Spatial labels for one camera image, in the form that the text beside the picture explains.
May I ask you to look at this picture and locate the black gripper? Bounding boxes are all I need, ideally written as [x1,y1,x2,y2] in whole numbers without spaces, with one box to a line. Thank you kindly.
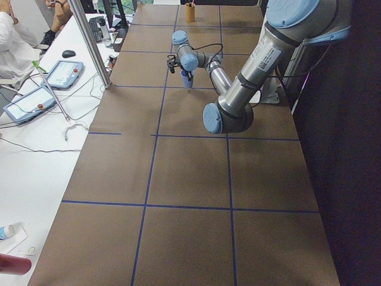
[182,70,194,82]

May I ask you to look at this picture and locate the blue cup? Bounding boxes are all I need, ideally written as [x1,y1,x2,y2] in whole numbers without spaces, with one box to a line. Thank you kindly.
[180,70,193,89]

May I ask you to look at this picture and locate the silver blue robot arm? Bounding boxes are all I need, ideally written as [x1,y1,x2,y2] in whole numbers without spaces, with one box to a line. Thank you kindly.
[167,1,353,134]

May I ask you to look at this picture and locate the yellow cup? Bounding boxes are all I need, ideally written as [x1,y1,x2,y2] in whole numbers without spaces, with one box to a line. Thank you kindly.
[185,2,195,23]

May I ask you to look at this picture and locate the black keyboard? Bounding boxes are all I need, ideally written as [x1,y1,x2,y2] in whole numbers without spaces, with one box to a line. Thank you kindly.
[88,16,106,43]

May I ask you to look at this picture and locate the clear water bottle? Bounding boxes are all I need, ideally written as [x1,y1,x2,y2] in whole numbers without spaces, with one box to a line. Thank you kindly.
[98,18,112,48]

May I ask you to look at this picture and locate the upper teach pendant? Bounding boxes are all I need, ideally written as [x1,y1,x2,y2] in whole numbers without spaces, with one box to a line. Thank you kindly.
[45,60,84,90]

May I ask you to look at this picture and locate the teach pendant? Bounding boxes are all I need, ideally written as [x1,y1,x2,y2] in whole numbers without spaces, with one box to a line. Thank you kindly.
[45,60,84,90]
[3,86,56,124]

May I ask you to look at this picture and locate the black computer mouse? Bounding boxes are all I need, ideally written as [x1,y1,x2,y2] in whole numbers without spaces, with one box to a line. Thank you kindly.
[62,50,76,58]

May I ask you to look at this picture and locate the seated person legs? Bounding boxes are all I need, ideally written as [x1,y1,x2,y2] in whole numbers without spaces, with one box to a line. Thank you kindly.
[40,0,73,46]

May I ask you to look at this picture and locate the lower teach pendant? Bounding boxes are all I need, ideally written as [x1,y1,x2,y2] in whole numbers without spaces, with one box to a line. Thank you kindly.
[3,86,56,124]

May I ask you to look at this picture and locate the metal grabber stick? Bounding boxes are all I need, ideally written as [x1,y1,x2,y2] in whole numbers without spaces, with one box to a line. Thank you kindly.
[32,61,71,123]

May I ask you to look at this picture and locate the person in white shirt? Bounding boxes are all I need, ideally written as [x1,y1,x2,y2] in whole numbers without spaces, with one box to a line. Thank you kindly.
[1,1,40,89]

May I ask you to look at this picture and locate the white blue tube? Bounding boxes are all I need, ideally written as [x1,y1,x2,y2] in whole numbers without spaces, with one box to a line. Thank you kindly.
[0,225,16,241]

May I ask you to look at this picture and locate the white paper sheet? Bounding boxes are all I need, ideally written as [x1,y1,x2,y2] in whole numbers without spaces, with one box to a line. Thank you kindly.
[1,222,28,254]

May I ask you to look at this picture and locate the red cylinder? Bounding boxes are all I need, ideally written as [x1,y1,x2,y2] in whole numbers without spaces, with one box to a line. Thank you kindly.
[0,254,32,275]

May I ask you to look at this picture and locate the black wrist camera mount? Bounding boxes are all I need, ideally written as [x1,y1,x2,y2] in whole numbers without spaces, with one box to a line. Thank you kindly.
[166,54,182,74]

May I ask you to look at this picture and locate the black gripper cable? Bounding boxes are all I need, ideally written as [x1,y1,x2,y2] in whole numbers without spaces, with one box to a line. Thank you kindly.
[190,43,224,60]

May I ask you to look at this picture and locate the aluminium frame post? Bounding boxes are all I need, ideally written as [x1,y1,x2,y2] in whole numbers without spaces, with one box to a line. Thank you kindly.
[68,0,111,89]

